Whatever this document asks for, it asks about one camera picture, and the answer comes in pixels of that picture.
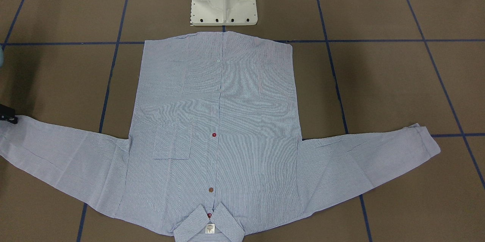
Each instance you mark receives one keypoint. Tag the blue striped button shirt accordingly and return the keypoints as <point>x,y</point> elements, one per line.
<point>215,150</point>

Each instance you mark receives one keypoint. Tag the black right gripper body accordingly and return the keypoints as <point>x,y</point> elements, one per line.
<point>7,116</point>

